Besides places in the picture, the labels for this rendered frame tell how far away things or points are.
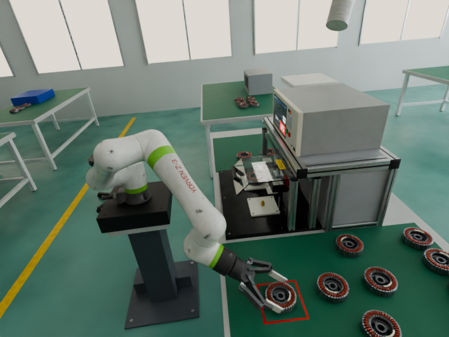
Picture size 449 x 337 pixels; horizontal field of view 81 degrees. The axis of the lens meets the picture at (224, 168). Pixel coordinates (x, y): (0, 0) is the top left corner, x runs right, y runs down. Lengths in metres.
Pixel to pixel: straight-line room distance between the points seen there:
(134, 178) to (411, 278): 1.31
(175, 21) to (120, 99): 1.97
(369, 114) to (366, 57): 5.59
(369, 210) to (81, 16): 5.82
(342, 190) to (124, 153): 0.93
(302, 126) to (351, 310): 0.71
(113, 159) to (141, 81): 5.13
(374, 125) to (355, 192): 0.30
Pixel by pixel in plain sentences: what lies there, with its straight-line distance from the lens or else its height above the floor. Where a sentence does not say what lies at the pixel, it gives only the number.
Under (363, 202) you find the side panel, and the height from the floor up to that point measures 0.90.
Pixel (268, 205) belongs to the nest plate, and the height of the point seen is 0.78.
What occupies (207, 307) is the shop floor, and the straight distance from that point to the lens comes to 2.02.
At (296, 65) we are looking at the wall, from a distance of 6.25.
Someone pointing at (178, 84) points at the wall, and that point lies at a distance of 6.01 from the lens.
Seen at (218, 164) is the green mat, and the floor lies 0.75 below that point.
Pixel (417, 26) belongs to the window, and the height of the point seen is 1.24.
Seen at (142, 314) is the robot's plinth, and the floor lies 0.02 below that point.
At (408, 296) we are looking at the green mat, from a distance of 1.26.
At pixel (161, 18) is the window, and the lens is 5.91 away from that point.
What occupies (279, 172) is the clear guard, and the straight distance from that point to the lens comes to 1.21.
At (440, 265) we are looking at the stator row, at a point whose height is 0.79.
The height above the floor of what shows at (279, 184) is 0.92.
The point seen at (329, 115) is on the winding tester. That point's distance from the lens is 1.21.
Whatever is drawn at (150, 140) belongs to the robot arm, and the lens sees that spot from 1.07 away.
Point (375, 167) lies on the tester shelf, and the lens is 1.28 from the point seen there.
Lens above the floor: 1.68
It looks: 29 degrees down
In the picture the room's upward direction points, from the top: 5 degrees counter-clockwise
